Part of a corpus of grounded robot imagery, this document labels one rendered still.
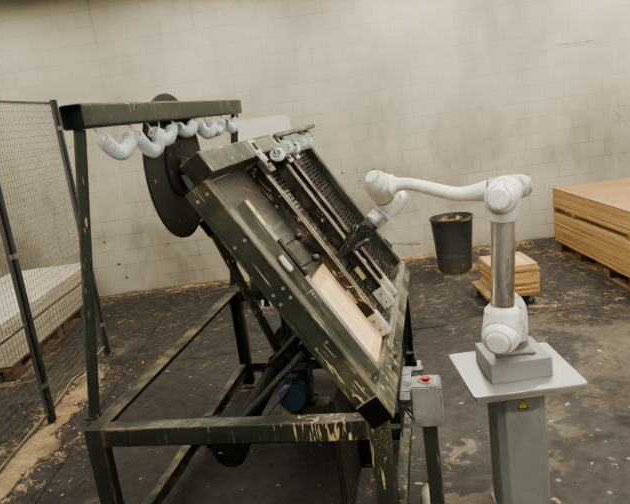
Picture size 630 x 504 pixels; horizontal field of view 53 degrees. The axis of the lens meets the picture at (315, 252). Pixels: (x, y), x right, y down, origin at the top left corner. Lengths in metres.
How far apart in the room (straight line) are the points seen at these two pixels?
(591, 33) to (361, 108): 2.98
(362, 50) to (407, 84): 0.70
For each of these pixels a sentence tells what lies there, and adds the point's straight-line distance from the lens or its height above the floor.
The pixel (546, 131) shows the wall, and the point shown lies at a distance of 8.76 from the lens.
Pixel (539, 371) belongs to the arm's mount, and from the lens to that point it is 3.07.
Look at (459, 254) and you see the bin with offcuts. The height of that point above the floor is 0.23.
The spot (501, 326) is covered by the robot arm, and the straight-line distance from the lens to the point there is 2.79.
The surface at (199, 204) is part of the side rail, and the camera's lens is 2.54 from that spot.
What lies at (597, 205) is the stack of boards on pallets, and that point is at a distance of 7.05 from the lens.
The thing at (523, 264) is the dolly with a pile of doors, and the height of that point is 0.41.
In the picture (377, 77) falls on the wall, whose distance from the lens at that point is 8.25.
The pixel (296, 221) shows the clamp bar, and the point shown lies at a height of 1.53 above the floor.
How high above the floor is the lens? 2.05
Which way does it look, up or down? 12 degrees down
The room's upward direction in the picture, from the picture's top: 8 degrees counter-clockwise
